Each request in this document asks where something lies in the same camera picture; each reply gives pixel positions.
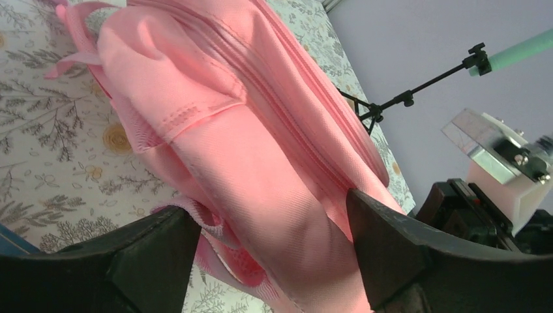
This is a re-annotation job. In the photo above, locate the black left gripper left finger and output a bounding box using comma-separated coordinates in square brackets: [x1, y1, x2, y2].
[1, 206, 201, 312]

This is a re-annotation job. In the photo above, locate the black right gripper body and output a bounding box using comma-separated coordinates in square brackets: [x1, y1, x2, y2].
[414, 179, 552, 255]

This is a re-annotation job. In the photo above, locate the floral patterned table mat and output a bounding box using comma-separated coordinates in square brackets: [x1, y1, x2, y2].
[0, 0, 417, 313]

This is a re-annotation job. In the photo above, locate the pink student backpack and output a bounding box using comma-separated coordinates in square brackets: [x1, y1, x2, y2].
[50, 1, 401, 312]

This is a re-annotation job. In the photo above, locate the blue Nineteen Eighty-Four book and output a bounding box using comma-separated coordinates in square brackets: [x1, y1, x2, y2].
[0, 225, 40, 256]

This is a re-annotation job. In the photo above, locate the black microphone tripod stand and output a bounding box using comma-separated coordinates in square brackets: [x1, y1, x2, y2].
[338, 42, 492, 135]

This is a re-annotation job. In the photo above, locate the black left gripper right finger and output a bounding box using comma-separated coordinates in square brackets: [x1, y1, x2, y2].
[346, 189, 552, 312]

